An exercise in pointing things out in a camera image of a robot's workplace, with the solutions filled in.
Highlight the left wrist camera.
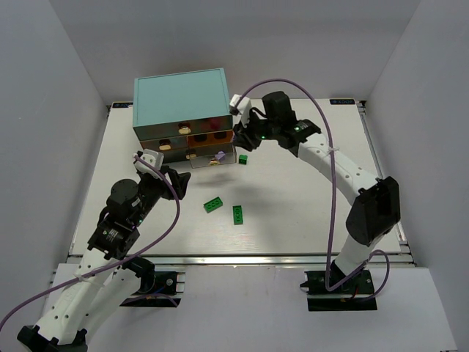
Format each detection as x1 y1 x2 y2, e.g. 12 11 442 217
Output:
133 149 164 180

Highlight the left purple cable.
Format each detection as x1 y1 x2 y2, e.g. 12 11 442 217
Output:
0 153 181 331

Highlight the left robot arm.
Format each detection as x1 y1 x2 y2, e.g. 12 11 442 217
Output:
17 163 191 351

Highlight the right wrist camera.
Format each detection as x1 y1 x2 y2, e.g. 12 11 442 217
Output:
229 94 252 128

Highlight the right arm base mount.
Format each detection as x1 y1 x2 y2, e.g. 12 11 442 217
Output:
300 270 377 312

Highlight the teal drawer cabinet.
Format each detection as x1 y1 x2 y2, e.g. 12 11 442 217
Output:
131 67 238 169

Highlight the green long lego brick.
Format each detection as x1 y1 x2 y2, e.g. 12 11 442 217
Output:
203 197 224 213

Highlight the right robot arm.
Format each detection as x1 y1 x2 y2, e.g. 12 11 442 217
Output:
229 91 401 292

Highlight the small green lego cube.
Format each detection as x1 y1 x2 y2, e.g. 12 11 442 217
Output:
238 155 248 165

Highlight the purple lego brick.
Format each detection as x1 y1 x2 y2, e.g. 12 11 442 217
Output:
215 151 226 161

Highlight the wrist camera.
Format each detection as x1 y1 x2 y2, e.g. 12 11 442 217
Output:
229 94 252 128
133 149 164 180

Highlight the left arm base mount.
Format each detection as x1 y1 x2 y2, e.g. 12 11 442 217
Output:
114 257 185 308

